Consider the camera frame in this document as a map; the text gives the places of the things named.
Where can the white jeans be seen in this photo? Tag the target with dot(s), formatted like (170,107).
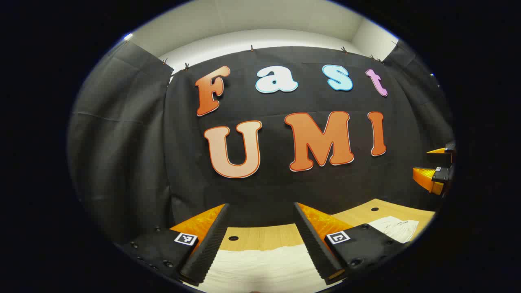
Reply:
(260,268)

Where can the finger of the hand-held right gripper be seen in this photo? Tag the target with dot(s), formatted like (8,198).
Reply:
(438,151)
(425,177)

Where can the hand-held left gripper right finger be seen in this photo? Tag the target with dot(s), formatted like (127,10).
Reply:
(313,244)

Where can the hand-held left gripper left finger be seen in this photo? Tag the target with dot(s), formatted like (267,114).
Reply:
(209,244)

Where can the black backdrop cloth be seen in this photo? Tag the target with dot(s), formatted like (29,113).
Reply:
(268,183)

